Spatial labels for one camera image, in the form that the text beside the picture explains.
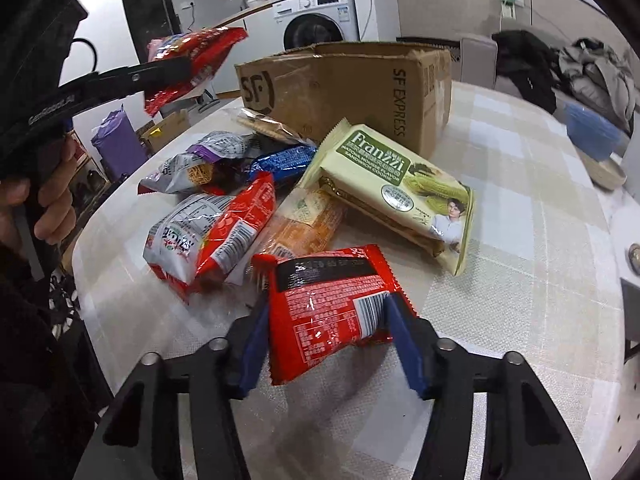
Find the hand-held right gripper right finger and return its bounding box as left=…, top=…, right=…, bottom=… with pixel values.
left=382, top=294, right=593, bottom=480

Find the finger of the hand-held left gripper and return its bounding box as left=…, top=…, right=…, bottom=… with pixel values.
left=94, top=55, right=194, bottom=102

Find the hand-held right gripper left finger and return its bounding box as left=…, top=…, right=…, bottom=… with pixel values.
left=87, top=302, right=273, bottom=480

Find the red snack packet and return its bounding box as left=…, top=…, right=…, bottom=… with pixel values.
left=252, top=245, right=418, bottom=386
left=144, top=27, right=248, bottom=118

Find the purple silver snack packet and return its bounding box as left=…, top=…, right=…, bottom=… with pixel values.
left=138, top=131, right=258, bottom=196

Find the clear cracker biscuit packet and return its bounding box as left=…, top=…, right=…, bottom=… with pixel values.
left=235, top=112, right=303, bottom=145

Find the white snack bag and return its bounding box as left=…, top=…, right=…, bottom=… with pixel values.
left=144, top=172, right=277, bottom=303

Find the orange snack packet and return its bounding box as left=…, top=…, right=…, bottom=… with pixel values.
left=257, top=187, right=348, bottom=261

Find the blue snack packet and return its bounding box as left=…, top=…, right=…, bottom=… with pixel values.
left=247, top=142, right=318, bottom=191

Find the green cookie package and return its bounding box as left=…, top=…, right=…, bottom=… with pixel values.
left=297, top=117, right=476, bottom=277

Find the brown cardboard box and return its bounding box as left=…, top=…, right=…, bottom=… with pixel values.
left=235, top=41, right=453, bottom=158

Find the person's left forearm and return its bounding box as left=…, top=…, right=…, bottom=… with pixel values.
left=0, top=240, right=116, bottom=480

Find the person's left hand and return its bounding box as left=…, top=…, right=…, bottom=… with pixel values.
left=0, top=137, right=77, bottom=256

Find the small printed cardboard box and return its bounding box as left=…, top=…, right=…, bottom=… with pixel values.
left=137, top=110, right=192, bottom=155

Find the dark glossy door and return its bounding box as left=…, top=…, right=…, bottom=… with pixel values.
left=118, top=0, right=182, bottom=67

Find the purple bag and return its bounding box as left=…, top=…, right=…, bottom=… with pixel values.
left=91, top=107, right=149, bottom=182

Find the white counter cabinet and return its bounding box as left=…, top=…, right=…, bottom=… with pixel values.
left=185, top=0, right=286, bottom=101

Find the white washing machine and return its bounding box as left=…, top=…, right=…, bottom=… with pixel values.
left=272, top=0, right=361, bottom=53

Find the beige plate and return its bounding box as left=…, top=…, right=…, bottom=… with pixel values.
left=589, top=152, right=629, bottom=192

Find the blue bowl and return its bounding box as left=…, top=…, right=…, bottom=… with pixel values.
left=565, top=104, right=626, bottom=162

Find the grey sofa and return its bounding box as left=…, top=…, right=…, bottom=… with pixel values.
left=459, top=34, right=501, bottom=92

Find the black jacket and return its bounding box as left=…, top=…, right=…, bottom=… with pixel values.
left=492, top=30, right=558, bottom=115

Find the grey clothes pile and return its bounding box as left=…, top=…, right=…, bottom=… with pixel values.
left=557, top=37, right=637, bottom=135

